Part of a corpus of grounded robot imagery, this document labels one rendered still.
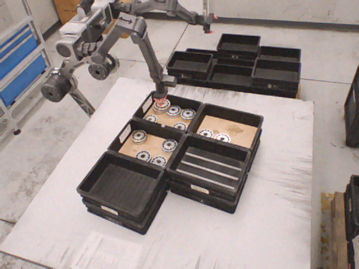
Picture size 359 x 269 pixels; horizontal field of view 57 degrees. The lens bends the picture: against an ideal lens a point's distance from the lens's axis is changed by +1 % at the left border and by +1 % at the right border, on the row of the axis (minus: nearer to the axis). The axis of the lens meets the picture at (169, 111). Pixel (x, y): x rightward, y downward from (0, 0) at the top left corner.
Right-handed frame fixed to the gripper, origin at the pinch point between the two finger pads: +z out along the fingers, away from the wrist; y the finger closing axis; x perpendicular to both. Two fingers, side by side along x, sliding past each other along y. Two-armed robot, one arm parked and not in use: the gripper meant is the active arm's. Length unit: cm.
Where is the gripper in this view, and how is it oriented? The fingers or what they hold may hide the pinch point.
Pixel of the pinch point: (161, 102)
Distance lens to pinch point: 205.3
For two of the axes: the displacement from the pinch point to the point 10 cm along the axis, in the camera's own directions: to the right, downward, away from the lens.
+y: 3.1, -6.6, 6.8
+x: -9.5, -1.7, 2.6
